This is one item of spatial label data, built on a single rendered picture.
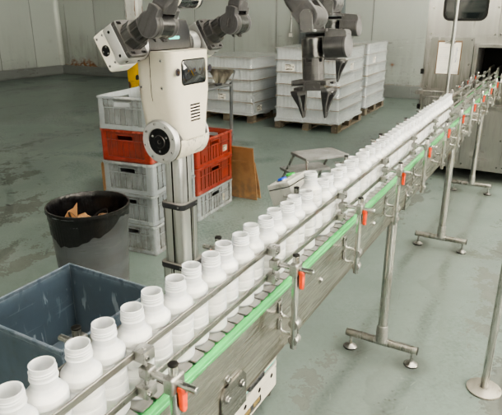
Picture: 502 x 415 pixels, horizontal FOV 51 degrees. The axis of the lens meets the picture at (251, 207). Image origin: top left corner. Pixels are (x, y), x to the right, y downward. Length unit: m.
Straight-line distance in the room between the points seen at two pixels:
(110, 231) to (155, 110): 1.14
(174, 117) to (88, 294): 0.68
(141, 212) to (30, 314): 2.32
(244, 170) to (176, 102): 3.01
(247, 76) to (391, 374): 6.36
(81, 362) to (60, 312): 0.81
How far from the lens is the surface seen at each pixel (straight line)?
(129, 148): 3.70
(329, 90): 1.40
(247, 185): 4.88
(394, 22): 11.58
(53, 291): 1.58
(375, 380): 2.69
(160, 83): 1.87
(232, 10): 2.03
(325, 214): 1.55
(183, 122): 1.89
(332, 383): 2.63
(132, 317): 0.89
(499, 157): 5.84
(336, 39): 1.39
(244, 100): 8.51
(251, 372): 1.25
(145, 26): 1.68
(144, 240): 3.86
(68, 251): 2.97
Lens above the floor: 1.61
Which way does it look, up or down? 20 degrees down
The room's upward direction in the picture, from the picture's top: straight up
